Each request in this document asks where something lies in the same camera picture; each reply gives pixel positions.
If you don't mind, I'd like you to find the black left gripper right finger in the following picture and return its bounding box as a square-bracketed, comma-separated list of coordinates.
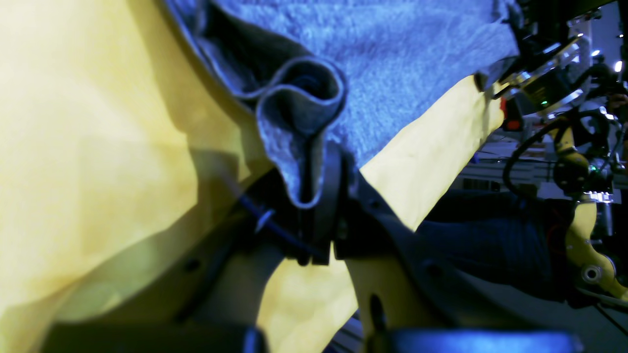
[314, 143, 583, 353]

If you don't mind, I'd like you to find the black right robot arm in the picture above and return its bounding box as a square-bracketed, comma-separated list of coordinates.
[496, 0, 627, 309]

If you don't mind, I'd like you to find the grey long-sleeve T-shirt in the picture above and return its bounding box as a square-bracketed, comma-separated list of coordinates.
[164, 0, 523, 208]

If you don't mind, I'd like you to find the red black clamp right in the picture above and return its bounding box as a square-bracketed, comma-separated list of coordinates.
[500, 98, 524, 132]

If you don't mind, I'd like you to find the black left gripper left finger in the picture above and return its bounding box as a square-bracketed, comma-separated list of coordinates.
[42, 169, 314, 353]

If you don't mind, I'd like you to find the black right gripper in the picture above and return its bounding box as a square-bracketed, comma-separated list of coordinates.
[493, 29, 591, 116]

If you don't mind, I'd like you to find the yellow table cloth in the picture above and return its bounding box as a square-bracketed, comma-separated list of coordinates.
[1, 0, 502, 353]

